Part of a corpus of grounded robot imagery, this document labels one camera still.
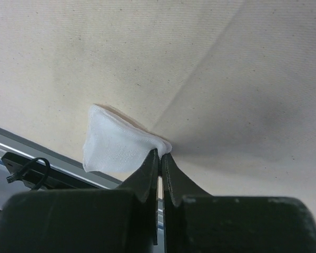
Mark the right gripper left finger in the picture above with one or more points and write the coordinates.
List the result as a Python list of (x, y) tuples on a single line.
[(127, 238)]

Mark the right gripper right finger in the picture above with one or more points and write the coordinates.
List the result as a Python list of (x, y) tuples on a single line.
[(196, 221)]

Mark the white gauze pad bottom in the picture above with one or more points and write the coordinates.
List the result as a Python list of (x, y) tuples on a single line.
[(114, 145)]

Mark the beige cloth mat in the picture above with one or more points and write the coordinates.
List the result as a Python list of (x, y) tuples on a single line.
[(231, 84)]

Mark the aluminium rail frame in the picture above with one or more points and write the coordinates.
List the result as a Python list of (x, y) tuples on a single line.
[(136, 196)]

